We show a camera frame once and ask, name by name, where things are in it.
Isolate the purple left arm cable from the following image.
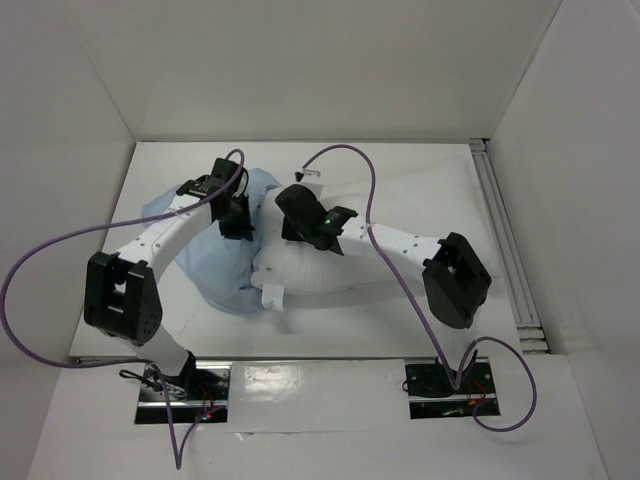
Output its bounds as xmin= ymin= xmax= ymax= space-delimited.
xmin=2 ymin=148 xmax=246 ymax=471

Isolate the light blue pillowcase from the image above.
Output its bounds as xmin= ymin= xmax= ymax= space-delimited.
xmin=140 ymin=167 xmax=281 ymax=317

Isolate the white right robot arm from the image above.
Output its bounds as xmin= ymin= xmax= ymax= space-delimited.
xmin=275 ymin=183 xmax=492 ymax=330

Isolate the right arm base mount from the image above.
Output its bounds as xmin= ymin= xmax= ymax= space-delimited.
xmin=401 ymin=358 xmax=500 ymax=420

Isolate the white pillow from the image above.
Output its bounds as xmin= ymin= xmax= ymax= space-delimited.
xmin=250 ymin=156 xmax=500 ymax=296

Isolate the aluminium rail right side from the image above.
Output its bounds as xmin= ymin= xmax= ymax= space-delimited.
xmin=469 ymin=139 xmax=551 ymax=355

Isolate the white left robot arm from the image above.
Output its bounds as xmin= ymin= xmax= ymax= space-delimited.
xmin=83 ymin=157 xmax=254 ymax=399

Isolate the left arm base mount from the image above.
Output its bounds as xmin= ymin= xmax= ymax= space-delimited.
xmin=119 ymin=366 xmax=231 ymax=425

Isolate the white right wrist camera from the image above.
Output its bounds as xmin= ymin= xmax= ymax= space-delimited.
xmin=294 ymin=168 xmax=323 ymax=198

